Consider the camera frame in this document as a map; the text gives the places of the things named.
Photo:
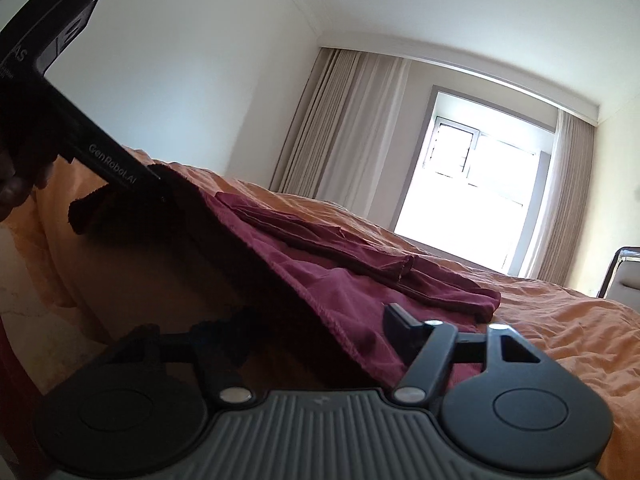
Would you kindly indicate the narrow beige curtain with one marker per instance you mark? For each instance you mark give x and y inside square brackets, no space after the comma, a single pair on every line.
[565,200]

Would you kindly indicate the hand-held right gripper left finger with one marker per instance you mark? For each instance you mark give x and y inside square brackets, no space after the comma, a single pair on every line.
[226,332]

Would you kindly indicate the padded bed headboard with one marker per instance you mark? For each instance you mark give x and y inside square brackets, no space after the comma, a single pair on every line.
[624,275]

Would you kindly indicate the orange duvet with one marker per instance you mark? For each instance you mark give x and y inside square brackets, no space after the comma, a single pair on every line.
[560,330]

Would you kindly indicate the wide beige curtain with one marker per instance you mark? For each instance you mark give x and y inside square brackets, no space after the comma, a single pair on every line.
[340,125]

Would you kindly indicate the person's left hand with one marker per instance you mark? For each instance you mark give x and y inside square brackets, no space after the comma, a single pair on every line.
[15,192]

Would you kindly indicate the window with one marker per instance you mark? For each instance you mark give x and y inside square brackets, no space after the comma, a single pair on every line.
[480,185]

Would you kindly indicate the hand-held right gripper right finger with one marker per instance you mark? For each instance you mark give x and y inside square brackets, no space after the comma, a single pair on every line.
[400,322]

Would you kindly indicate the maroon long-sleeve sweater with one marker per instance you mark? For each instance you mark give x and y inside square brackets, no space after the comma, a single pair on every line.
[360,290]

